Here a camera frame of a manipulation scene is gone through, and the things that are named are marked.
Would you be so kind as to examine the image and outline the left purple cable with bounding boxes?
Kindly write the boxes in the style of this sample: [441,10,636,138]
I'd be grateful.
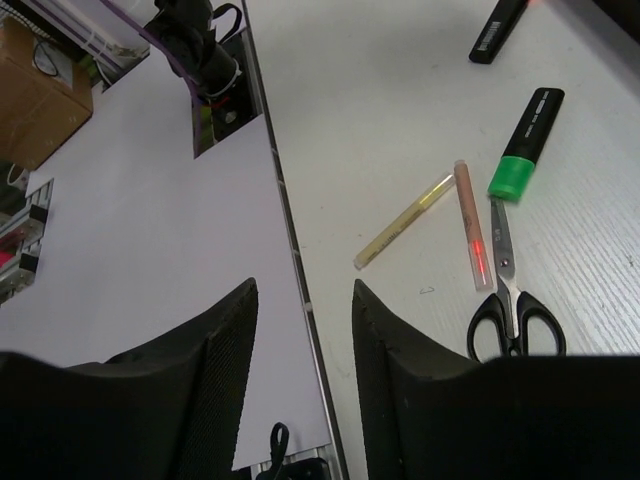
[99,0,211,156]

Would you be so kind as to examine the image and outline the brown cardboard box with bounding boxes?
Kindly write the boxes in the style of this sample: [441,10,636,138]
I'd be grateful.
[1,17,93,171]

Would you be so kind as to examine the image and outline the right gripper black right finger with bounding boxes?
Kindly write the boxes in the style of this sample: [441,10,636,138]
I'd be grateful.
[352,281,639,479]

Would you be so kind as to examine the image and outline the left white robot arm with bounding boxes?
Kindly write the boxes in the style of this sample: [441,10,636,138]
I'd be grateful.
[145,0,243,98]

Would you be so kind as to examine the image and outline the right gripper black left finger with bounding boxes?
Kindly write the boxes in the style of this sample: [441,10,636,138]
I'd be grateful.
[1,279,258,479]

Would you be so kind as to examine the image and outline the orange cap black highlighter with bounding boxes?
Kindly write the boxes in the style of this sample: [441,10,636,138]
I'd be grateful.
[468,0,529,65]

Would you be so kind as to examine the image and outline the slim orange pen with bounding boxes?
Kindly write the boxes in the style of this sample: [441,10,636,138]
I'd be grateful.
[454,160,493,291]

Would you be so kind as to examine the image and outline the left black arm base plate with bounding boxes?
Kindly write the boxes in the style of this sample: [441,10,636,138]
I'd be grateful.
[192,28,264,158]

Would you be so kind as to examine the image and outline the slim yellow pen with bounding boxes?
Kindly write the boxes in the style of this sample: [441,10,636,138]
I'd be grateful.
[353,173,455,270]

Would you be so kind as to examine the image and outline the black handled scissors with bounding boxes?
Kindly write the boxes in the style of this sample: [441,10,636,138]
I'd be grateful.
[466,197,567,362]

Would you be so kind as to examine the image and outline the green cap black highlighter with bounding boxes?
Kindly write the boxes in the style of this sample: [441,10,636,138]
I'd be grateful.
[488,87,565,203]

